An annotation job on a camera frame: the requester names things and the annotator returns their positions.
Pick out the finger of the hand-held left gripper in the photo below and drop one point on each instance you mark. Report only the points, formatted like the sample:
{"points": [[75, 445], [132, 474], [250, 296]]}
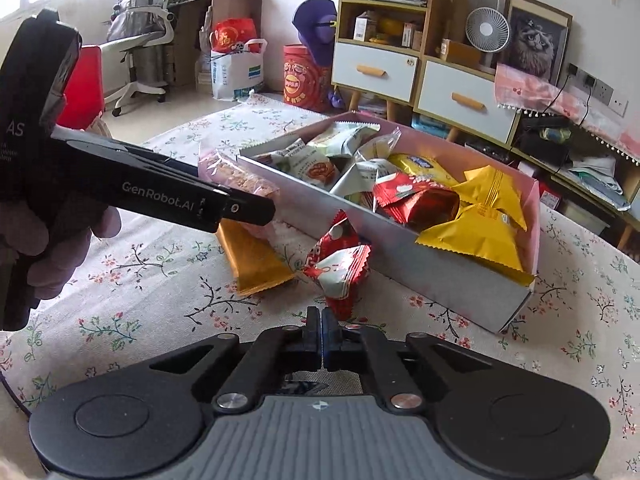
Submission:
{"points": [[175, 195]]}

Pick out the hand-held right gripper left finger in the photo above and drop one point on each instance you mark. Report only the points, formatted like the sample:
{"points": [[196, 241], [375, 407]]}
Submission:
{"points": [[313, 332]]}

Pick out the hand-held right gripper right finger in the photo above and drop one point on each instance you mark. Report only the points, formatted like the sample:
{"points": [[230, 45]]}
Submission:
{"points": [[330, 332]]}

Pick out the clear pink biscuit packet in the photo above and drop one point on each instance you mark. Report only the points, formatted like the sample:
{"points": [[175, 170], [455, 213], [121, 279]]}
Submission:
{"points": [[225, 170]]}

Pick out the red snack packet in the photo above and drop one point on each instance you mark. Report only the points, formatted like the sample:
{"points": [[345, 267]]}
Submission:
{"points": [[415, 202], [335, 265]]}

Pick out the orange snack packet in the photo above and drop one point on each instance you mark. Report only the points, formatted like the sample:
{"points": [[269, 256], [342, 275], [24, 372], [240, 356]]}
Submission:
{"points": [[255, 265]]}

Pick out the pink box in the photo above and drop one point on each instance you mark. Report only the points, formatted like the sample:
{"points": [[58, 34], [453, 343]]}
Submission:
{"points": [[440, 280]]}

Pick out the yellow blue-label snack packet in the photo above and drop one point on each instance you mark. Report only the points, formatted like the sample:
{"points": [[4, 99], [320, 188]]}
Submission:
{"points": [[425, 167]]}

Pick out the person's left hand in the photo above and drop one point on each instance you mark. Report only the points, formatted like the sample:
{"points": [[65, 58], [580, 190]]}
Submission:
{"points": [[65, 260]]}

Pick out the red stool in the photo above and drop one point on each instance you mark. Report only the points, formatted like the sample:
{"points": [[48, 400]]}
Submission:
{"points": [[82, 90]]}

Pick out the floral tablecloth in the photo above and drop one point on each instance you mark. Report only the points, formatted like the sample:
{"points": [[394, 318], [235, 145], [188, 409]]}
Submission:
{"points": [[150, 280]]}

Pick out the white shopping bag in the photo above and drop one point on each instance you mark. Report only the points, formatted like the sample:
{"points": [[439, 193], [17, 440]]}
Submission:
{"points": [[237, 75]]}

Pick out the white office chair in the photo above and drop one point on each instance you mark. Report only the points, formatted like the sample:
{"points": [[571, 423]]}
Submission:
{"points": [[145, 55]]}

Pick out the silver snack packet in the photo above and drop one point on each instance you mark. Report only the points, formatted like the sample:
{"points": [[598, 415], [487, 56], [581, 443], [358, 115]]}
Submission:
{"points": [[360, 176]]}

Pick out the red gift bag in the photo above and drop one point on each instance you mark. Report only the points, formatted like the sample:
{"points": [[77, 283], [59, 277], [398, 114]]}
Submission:
{"points": [[232, 35]]}

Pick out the red bucket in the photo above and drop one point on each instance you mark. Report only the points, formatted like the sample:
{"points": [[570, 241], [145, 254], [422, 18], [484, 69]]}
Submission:
{"points": [[305, 80]]}

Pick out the grey backpack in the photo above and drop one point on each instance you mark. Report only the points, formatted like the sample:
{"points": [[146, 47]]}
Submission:
{"points": [[130, 15]]}

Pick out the white green snack packet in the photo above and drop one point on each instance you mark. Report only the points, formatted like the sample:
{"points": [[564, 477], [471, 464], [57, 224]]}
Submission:
{"points": [[345, 140]]}

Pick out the clear snack packet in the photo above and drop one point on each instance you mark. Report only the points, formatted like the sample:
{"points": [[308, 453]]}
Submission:
{"points": [[381, 147]]}

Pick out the wooden desk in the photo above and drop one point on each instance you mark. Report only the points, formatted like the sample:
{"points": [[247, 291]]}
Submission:
{"points": [[220, 5]]}

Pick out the purple plush toy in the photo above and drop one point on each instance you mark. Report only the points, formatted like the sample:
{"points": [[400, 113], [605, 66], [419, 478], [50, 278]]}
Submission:
{"points": [[312, 25]]}

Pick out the clear blue-lid storage bin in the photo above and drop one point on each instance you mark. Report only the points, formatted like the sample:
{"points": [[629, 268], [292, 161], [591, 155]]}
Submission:
{"points": [[432, 127]]}

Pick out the wooden shelf cabinet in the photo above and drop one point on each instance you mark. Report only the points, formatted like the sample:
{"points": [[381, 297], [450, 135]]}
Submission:
{"points": [[380, 65]]}

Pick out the red box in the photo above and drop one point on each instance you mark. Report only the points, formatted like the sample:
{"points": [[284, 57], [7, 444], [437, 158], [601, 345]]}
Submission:
{"points": [[550, 195]]}

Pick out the wooden tv cabinet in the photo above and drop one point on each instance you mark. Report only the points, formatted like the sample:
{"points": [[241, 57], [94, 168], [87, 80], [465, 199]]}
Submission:
{"points": [[465, 100]]}

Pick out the black bag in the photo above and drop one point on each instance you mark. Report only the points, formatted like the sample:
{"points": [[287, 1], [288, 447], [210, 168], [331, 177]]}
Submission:
{"points": [[542, 137]]}

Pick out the pile of folded cloths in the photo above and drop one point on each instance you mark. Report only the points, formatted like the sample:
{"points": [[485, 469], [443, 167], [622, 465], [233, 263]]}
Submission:
{"points": [[600, 180]]}

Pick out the pink cloth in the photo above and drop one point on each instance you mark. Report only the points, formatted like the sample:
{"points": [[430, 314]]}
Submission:
{"points": [[530, 90]]}

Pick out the white desk fan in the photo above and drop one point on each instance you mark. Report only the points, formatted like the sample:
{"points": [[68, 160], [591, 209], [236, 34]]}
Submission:
{"points": [[487, 30]]}

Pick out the framed cat picture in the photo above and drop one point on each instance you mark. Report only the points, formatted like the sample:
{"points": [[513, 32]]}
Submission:
{"points": [[535, 40]]}

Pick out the grey power outlet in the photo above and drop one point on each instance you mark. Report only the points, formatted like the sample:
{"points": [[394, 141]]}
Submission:
{"points": [[582, 76]]}

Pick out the white power outlet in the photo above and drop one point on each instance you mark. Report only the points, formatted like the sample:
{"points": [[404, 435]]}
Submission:
{"points": [[612, 97]]}

